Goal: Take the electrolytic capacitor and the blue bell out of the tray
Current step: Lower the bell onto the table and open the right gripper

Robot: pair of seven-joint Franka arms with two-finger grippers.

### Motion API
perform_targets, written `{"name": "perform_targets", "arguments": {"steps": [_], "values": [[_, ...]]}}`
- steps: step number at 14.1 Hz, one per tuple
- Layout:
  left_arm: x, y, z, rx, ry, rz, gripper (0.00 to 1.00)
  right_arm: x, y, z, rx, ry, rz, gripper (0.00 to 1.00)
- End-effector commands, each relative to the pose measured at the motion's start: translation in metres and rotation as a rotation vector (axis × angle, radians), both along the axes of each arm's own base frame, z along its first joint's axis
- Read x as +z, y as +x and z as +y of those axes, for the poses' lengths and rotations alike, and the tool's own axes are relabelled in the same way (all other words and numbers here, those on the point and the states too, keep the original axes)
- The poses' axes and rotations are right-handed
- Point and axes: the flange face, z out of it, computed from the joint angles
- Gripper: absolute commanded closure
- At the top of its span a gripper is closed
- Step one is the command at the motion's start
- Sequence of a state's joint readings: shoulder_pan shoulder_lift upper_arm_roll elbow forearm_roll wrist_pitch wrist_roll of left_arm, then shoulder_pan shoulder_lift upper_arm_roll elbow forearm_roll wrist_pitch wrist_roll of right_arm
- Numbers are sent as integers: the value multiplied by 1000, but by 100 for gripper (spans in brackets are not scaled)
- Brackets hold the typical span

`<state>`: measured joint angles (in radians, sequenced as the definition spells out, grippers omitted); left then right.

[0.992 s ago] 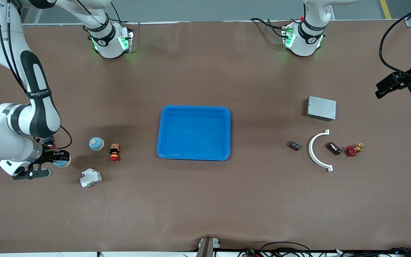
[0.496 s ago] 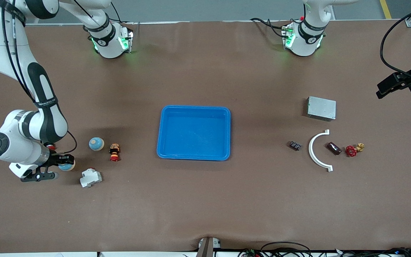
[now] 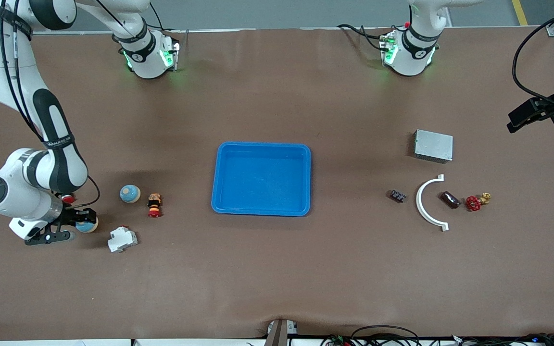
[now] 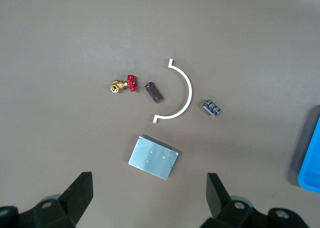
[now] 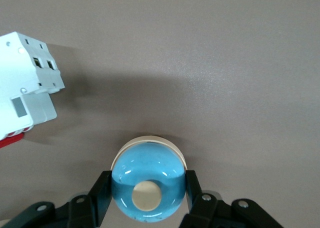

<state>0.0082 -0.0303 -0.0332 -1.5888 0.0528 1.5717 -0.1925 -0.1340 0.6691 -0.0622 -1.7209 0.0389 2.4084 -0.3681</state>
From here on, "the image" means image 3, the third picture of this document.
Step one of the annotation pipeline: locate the light blue bell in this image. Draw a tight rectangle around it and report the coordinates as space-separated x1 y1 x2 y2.
120 185 141 204
76 216 99 234

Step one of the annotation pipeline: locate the brown cylindrical capacitor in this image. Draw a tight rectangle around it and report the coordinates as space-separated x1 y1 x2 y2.
440 191 461 210

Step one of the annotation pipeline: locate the white circuit breaker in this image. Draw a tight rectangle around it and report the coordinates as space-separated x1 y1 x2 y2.
108 225 139 254

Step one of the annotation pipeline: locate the orange black red push button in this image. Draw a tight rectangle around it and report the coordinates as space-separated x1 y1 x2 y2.
147 193 163 218

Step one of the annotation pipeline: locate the grey metal box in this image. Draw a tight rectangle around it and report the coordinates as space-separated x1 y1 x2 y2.
413 129 454 164

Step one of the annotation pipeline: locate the red handwheel brass valve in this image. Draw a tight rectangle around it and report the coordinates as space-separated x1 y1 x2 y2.
465 192 492 212

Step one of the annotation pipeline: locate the white curved plastic arc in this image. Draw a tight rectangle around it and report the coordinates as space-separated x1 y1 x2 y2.
415 174 450 232

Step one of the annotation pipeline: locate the blue plastic tray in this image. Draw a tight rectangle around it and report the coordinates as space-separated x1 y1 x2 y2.
211 142 312 217

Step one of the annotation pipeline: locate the brown table cover mat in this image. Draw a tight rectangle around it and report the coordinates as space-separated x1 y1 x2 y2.
0 26 554 343

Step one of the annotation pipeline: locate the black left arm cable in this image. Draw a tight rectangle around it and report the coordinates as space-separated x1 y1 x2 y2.
513 0 554 113

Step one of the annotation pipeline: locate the thin black base cable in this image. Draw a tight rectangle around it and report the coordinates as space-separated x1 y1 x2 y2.
128 2 181 34

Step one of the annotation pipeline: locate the black cable bundle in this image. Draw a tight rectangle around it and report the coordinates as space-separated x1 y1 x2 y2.
453 333 554 346

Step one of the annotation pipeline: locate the grey metal bracket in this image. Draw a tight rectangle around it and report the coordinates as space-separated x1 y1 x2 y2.
264 319 299 346

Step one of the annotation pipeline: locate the black looped cable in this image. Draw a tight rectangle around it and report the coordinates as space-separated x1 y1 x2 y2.
352 325 420 346

